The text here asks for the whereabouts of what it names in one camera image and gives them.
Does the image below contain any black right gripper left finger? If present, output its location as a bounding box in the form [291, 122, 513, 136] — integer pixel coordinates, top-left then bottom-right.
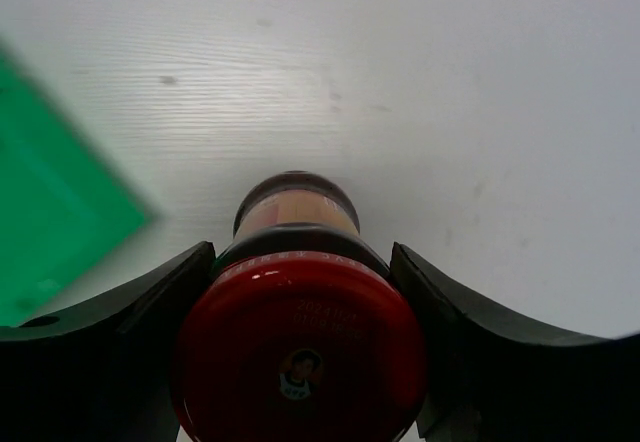
[1, 242, 215, 441]

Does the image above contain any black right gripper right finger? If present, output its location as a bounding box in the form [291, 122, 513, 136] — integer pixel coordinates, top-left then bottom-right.
[391, 244, 639, 441]

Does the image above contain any red-lid chili sauce jar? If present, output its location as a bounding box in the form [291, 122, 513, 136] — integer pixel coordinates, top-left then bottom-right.
[170, 171, 427, 441]

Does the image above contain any green four-compartment plastic tray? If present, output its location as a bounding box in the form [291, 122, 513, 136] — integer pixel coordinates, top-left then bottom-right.
[1, 44, 156, 327]

